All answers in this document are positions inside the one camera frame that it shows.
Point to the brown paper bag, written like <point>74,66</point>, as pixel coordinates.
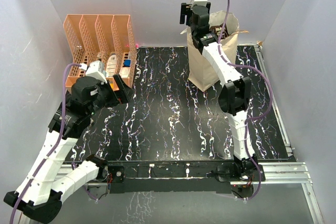
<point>209,66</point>

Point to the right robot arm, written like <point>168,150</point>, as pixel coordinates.
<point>234,96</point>

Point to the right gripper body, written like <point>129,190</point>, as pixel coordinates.
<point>192,27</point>

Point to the white box red label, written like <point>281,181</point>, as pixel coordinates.
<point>124,72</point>

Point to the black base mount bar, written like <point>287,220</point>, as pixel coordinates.
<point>176,176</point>

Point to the white bottle with label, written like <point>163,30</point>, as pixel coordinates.
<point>111,65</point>

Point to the blue stamp block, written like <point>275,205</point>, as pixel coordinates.
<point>127,63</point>

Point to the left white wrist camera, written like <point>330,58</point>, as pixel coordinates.
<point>95,69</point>

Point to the orange plastic file organizer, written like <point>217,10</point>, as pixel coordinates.
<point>95,37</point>

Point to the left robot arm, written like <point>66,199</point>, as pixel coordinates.
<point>41,196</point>

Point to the brown Kettle chips bag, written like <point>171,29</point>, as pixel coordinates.
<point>218,31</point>

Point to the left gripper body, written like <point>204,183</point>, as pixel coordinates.
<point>109,97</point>

